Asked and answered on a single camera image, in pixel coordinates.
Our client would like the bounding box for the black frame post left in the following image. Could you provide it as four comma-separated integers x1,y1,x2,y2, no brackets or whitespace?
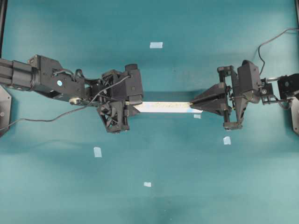
0,0,8,57

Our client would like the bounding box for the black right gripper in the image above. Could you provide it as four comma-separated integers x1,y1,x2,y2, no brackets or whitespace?
191,65,242,130

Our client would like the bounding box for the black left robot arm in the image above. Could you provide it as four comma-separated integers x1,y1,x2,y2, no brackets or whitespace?
0,55,143,133

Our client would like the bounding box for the blue tape marker bottom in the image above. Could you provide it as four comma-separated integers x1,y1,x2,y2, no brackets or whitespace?
143,182,151,187

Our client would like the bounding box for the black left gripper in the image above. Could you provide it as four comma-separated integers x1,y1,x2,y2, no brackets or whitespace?
85,70,141,133

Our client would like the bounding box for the blue tape marker top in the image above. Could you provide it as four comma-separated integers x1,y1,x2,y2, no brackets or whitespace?
149,42,163,49

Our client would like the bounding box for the black right camera cable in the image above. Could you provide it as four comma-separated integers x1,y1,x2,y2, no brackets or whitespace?
258,28,299,75

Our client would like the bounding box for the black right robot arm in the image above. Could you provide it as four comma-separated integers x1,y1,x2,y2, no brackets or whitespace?
190,62,299,130

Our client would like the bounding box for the white wooden board with hole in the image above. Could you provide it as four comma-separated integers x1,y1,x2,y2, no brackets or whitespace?
133,101,203,113

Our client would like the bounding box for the blue tape marker left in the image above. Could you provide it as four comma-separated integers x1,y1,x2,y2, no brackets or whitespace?
93,147,102,158

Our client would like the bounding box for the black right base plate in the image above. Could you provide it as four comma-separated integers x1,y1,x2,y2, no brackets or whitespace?
291,98,299,135

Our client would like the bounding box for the blue tape marker near board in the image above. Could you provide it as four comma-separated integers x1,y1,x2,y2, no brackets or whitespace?
193,114,201,119

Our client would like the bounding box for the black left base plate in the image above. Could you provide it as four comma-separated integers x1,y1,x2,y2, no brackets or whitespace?
0,86,12,137

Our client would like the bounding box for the black camera cable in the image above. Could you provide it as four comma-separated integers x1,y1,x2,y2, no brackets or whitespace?
258,28,299,75
0,74,131,131

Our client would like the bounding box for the blue tape marker right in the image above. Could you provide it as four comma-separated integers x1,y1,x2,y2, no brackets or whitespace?
223,136,231,145

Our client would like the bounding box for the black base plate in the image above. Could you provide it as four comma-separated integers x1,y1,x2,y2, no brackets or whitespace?
291,98,299,135
0,86,12,137

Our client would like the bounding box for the black left camera cable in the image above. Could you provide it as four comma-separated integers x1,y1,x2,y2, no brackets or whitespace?
0,74,131,131

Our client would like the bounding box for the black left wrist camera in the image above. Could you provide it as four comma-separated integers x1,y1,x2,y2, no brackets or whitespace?
110,64,143,105

